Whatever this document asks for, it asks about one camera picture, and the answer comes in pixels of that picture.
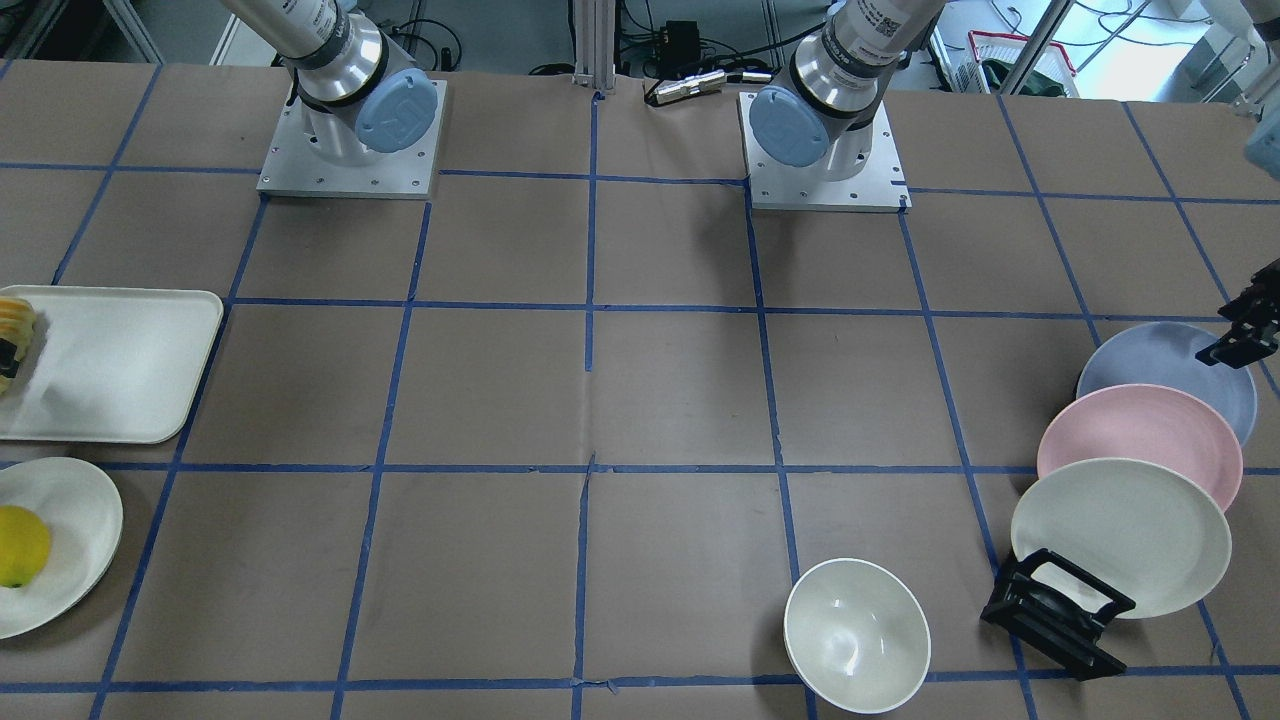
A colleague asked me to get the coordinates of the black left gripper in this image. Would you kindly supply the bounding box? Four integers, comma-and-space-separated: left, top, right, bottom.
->
1196, 259, 1279, 369

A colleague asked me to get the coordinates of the striped bread loaf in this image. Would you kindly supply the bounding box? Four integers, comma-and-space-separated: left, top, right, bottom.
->
1, 296, 37, 395

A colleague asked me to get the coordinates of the blue plate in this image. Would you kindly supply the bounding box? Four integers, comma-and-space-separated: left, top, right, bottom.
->
1075, 322, 1260, 445

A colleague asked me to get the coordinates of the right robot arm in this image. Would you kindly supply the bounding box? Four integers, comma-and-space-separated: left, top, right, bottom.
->
3, 1, 443, 314

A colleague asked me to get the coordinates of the pink plate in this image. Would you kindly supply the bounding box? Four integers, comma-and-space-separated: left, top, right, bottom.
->
1036, 383, 1244, 511

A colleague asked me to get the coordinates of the cream plate with lemon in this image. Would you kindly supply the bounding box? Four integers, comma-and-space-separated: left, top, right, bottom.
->
1, 457, 124, 641

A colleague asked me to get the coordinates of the cream plate in rack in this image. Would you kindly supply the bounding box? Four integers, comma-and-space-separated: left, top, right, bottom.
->
1010, 457, 1233, 620

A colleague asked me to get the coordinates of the black plate rack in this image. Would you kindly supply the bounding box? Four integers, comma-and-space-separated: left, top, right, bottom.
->
980, 548, 1137, 682

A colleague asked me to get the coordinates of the cream rectangular tray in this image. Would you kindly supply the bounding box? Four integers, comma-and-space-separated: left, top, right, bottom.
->
1, 284, 224, 445

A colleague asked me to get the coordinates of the yellow lemon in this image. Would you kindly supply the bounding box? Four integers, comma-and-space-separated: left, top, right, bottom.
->
1, 505, 52, 589

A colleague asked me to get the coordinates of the cream bowl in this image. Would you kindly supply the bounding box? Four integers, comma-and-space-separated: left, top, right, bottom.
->
783, 559, 932, 715

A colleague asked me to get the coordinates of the silver metal connector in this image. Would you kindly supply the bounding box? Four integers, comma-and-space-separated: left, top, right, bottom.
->
643, 69, 773, 108

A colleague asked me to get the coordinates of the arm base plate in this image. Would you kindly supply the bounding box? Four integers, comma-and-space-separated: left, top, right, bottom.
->
257, 79, 449, 201
739, 92, 911, 213

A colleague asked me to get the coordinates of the silver aluminium frame post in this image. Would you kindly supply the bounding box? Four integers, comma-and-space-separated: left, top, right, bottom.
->
570, 0, 617, 96

